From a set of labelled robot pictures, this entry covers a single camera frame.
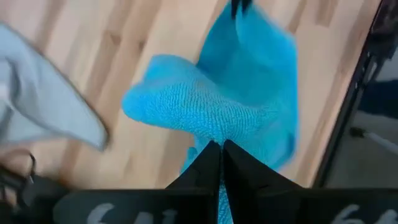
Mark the blue microfiber towel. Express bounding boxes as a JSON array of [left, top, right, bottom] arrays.
[[121, 0, 300, 224]]

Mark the black aluminium rig frame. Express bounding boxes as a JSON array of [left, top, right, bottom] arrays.
[[312, 0, 386, 189]]

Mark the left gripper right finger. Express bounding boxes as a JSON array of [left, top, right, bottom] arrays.
[[223, 139, 398, 224]]

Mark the white rod with black tip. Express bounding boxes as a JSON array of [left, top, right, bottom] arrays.
[[349, 126, 398, 156]]

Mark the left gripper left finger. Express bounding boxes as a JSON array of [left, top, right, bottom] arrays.
[[52, 140, 222, 224]]

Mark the grey microfiber towel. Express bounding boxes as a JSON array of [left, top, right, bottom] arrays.
[[0, 21, 110, 152]]

